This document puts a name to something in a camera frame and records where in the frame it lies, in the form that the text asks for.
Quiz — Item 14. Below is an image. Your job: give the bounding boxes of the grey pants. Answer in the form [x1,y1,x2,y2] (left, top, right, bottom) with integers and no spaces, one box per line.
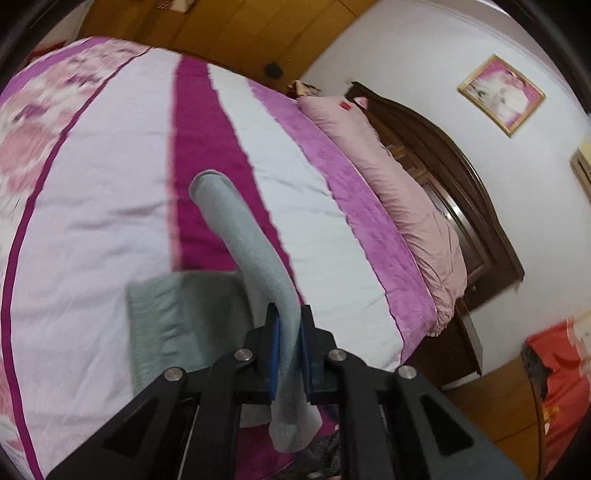
[127,170,322,454]

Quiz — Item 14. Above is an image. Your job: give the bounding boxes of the dark wooden headboard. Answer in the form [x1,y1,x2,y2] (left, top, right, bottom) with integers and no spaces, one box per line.
[346,82,526,315]

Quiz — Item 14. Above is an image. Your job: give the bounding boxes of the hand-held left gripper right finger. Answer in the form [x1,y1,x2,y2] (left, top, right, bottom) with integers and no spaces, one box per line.
[300,305,527,480]

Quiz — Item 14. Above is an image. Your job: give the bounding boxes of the red printed cloth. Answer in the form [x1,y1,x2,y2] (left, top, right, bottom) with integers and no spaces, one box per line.
[522,316,591,478]

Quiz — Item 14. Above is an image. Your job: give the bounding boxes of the pink and white printed blanket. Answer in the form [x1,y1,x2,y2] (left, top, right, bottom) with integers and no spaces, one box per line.
[0,37,437,480]

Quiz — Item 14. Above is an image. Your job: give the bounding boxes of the wooden wardrobe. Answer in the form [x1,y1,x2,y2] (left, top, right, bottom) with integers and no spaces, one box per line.
[78,0,379,84]

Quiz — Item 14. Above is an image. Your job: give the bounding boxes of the grey fuzzy cloth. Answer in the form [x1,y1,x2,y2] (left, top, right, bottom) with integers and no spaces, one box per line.
[298,431,343,480]

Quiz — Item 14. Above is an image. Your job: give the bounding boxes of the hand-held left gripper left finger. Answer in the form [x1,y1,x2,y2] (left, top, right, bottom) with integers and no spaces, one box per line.
[46,302,282,480]

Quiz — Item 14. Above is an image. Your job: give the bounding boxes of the pink framed wall picture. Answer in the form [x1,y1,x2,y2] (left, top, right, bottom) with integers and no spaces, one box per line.
[457,54,546,138]

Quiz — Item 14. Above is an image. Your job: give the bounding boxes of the wooden picture frame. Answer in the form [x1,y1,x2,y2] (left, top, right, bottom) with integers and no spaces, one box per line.
[570,138,591,204]

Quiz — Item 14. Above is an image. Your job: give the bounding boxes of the pink pillow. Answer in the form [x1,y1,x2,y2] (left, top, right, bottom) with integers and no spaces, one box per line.
[295,95,468,337]

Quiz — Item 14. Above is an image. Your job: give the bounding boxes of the dark wooden nightstand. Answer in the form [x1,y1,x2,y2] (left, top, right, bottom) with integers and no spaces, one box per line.
[401,298,485,392]

